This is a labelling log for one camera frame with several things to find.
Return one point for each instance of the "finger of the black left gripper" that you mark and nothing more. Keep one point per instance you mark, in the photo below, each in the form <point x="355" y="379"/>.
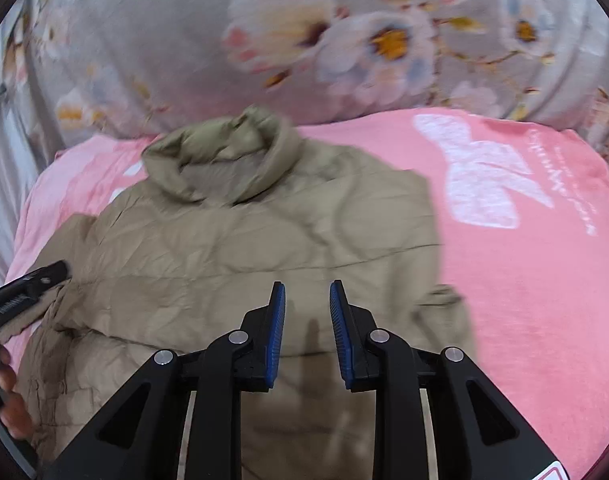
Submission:
<point x="47" y="277"/>

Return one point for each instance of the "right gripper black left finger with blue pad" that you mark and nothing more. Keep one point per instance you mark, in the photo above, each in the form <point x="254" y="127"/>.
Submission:
<point x="179" y="416"/>

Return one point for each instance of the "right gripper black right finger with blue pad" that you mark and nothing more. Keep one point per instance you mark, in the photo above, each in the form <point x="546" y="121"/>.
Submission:
<point x="433" y="400"/>

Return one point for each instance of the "beige quilted puffer jacket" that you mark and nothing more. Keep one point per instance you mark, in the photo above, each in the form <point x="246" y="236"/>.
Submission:
<point x="228" y="208"/>

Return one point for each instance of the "person's left hand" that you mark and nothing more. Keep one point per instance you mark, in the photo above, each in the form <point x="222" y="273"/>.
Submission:
<point x="13" y="414"/>

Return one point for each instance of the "silver satin bed sheet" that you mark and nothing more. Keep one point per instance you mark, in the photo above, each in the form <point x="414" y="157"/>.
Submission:
<point x="4" y="169"/>

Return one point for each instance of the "pink fleece blanket white bows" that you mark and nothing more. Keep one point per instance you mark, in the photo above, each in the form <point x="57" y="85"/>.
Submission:
<point x="522" y="215"/>

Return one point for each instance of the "grey floral quilt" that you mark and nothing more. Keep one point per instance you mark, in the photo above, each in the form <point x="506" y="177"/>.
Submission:
<point x="129" y="68"/>

